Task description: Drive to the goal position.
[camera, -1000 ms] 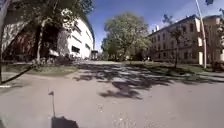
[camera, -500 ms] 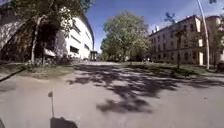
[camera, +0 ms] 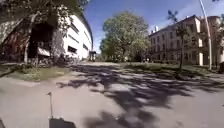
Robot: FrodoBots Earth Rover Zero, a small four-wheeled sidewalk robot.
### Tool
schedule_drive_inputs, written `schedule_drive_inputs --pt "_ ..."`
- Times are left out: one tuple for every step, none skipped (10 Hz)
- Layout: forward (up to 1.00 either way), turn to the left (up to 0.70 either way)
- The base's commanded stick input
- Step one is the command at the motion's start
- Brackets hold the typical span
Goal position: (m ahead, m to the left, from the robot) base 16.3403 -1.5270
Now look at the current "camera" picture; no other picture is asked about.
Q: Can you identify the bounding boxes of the tall pale pole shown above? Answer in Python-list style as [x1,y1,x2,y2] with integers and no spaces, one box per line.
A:
[198,0,213,71]

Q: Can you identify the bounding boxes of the big round green tree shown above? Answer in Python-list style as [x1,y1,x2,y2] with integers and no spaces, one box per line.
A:
[99,11,151,63]

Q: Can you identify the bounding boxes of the grass lawn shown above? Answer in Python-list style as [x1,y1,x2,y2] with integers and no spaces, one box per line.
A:
[121,62,218,79]

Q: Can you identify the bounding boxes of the white curved building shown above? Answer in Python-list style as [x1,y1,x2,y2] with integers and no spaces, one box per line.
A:
[0,13,95,64]

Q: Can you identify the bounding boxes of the small slender tree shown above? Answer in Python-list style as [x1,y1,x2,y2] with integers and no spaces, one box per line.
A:
[166,9,194,72]

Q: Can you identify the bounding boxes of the tree with thin trunk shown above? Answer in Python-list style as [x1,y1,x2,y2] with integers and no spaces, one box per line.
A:
[0,0,91,65]

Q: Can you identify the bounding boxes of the robot's own part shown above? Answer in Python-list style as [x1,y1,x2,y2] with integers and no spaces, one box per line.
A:
[46,91,54,119]

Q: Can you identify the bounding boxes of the grey asphalt road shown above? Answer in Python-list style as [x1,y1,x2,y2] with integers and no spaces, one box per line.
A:
[0,61,224,128]

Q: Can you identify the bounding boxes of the grass patch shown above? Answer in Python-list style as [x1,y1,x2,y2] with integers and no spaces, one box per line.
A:
[0,63,73,83]

